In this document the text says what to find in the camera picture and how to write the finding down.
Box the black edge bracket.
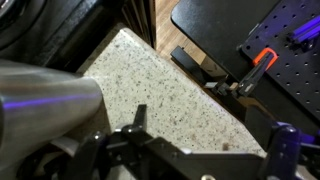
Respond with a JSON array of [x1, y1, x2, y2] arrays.
[[169, 45, 279, 138]]

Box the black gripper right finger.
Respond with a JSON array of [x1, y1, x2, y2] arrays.
[[258, 121, 320, 180]]

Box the aluminium extrusion rail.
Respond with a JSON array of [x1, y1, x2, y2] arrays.
[[285, 14, 320, 52]]

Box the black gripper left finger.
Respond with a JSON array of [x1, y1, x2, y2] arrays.
[[63, 103, 159, 180]]

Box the black smooth base plate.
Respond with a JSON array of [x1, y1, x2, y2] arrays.
[[170, 0, 283, 83]]

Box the orange handled spring clamp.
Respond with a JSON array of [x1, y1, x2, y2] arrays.
[[237, 47, 279, 98]]

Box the steel utensil holder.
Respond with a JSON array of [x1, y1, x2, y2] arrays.
[[0, 59, 104, 174]]

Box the black pegboard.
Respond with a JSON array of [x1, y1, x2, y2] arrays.
[[240, 0, 320, 123]]

